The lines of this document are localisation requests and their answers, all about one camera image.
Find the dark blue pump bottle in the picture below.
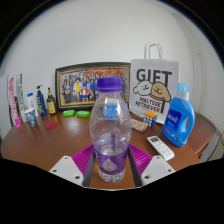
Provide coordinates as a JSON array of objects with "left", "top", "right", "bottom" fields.
[{"left": 35, "top": 84, "right": 48, "bottom": 117}]

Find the clear purple-capped water bottle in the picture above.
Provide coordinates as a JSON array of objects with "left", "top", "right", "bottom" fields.
[{"left": 88, "top": 76, "right": 133, "bottom": 184}]

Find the amber pump bottle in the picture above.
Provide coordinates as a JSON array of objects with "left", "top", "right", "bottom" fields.
[{"left": 46, "top": 87, "right": 58, "bottom": 116}]

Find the white bottle with blue cap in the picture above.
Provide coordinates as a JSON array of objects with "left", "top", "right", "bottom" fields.
[{"left": 26, "top": 92, "right": 39, "bottom": 118}]

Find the printed paper cup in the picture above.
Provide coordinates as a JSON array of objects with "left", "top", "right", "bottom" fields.
[{"left": 23, "top": 107, "right": 38, "bottom": 128}]

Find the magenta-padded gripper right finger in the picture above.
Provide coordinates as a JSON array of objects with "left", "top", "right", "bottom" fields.
[{"left": 126, "top": 143, "right": 177, "bottom": 188}]

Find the framed group picture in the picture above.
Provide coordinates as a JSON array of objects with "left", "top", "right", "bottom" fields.
[{"left": 54, "top": 61, "right": 132, "bottom": 112}]

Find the pink shuttlecock tube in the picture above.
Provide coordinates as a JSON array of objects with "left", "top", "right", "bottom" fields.
[{"left": 8, "top": 76, "right": 22, "bottom": 129}]

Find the blue detergent bottle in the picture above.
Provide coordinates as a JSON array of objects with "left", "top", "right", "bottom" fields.
[{"left": 162, "top": 82, "right": 196, "bottom": 148}]

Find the white paper gift bag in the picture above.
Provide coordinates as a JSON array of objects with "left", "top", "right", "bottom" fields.
[{"left": 128, "top": 41, "right": 180, "bottom": 125}]

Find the white flat board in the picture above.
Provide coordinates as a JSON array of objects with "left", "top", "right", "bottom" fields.
[{"left": 0, "top": 73, "right": 11, "bottom": 138}]

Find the colourful puzzle cube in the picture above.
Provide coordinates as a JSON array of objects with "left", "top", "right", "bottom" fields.
[{"left": 143, "top": 111, "right": 158, "bottom": 128}]

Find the white radiator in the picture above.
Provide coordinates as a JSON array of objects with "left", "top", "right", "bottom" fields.
[{"left": 208, "top": 129, "right": 224, "bottom": 162}]

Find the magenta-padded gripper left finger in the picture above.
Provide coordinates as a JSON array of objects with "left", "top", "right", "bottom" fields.
[{"left": 49, "top": 143, "right": 98, "bottom": 188}]

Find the white green shuttlecock tube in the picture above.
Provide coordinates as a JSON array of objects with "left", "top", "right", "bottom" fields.
[{"left": 16, "top": 73, "right": 28, "bottom": 123}]

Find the white remote control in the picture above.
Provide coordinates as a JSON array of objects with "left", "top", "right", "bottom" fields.
[{"left": 146, "top": 135, "right": 176, "bottom": 162}]

